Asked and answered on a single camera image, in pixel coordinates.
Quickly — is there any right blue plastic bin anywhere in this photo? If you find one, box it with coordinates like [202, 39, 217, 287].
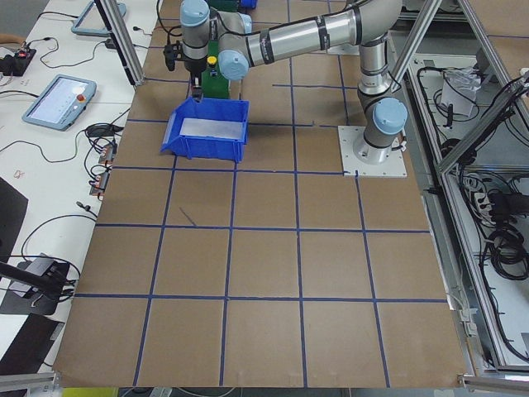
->
[240, 0, 258, 9]

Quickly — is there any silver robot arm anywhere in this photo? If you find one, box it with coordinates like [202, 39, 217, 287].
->
[179, 1, 407, 165]

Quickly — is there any white foam pad left bin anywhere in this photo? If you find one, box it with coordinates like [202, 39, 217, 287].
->
[180, 117, 245, 140]

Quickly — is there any yellow push button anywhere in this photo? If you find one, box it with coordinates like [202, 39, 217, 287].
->
[207, 55, 217, 77]

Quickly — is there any near teach pendant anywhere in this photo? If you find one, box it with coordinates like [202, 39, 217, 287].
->
[21, 74, 97, 131]

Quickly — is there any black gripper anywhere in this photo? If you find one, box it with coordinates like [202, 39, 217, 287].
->
[183, 57, 207, 103]

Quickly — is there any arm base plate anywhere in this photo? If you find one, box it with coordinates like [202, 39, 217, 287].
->
[338, 126, 407, 178]

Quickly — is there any far teach pendant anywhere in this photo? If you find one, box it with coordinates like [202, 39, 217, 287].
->
[71, 1, 110, 37]

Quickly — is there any green conveyor belt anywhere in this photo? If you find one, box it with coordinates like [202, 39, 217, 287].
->
[202, 1, 253, 99]

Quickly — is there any left blue plastic bin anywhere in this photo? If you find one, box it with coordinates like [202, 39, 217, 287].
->
[160, 98, 250, 162]

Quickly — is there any teach pendant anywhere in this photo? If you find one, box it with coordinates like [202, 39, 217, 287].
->
[21, 74, 97, 131]
[71, 1, 110, 37]

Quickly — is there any blue plastic bin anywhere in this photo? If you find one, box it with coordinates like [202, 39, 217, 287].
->
[160, 98, 250, 162]
[240, 0, 258, 9]

